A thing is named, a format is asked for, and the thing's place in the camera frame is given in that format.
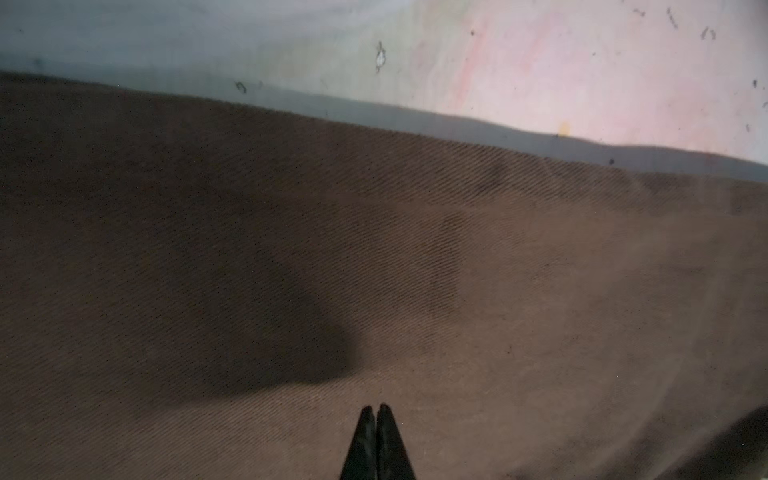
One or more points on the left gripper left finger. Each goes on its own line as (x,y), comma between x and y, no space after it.
(361,459)

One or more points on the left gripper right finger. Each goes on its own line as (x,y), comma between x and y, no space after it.
(392,459)

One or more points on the brown trousers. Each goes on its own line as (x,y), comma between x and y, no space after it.
(193,289)

